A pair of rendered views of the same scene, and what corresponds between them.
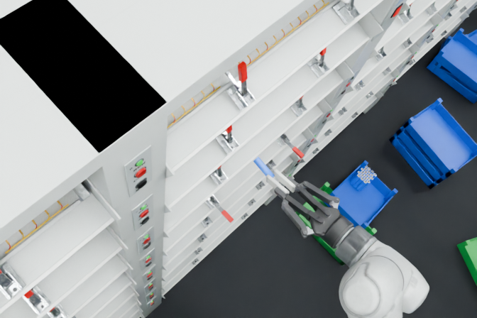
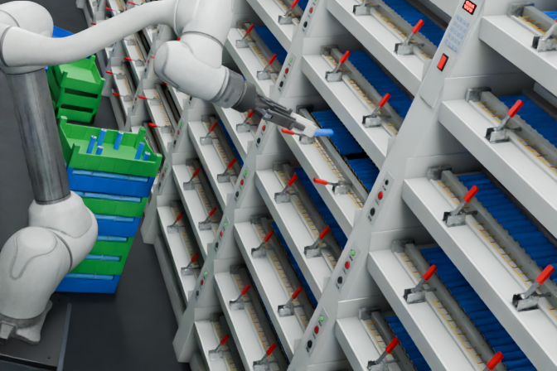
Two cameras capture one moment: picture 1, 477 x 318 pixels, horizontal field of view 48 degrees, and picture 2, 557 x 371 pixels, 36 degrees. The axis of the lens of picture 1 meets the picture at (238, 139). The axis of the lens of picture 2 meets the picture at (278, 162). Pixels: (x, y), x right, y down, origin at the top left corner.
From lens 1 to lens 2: 2.52 m
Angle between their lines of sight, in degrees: 83
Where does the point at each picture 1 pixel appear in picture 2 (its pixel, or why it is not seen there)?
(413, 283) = (183, 44)
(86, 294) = (287, 30)
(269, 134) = (352, 107)
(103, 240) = not seen: outside the picture
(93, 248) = not seen: outside the picture
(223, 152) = (354, 12)
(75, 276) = not seen: outside the picture
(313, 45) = not seen: outside the picture
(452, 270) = not seen: outside the picture
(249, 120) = (372, 23)
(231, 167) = (335, 86)
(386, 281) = not seen: outside the picture
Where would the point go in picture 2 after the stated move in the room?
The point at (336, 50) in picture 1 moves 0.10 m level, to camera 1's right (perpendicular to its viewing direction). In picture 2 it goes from (414, 64) to (390, 63)
